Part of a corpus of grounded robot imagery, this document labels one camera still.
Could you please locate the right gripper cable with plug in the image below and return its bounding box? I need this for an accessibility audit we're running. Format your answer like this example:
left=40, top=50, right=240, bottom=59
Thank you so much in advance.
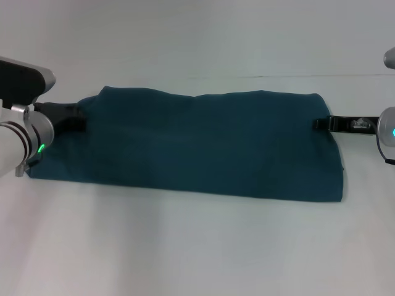
left=374, top=118, right=395, bottom=166

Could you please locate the gripper cable with plug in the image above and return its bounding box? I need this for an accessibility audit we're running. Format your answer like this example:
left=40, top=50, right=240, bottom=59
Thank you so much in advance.
left=374, top=118, right=395, bottom=166
left=15, top=157, right=43, bottom=178

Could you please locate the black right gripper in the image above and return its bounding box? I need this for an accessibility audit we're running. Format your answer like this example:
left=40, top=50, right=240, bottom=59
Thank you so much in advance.
left=313, top=115, right=381, bottom=136

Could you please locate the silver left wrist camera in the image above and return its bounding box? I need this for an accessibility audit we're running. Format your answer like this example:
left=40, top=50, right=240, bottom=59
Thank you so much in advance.
left=0, top=56, right=57, bottom=109

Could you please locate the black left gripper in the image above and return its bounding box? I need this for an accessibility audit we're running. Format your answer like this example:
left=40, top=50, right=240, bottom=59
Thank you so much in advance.
left=33, top=101, right=88, bottom=136

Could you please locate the blue teal shirt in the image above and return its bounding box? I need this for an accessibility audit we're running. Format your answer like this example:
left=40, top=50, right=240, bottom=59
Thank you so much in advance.
left=24, top=85, right=346, bottom=204

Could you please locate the left gripper cable with plug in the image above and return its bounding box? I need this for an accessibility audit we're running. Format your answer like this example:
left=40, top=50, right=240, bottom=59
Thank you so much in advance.
left=15, top=157, right=43, bottom=178

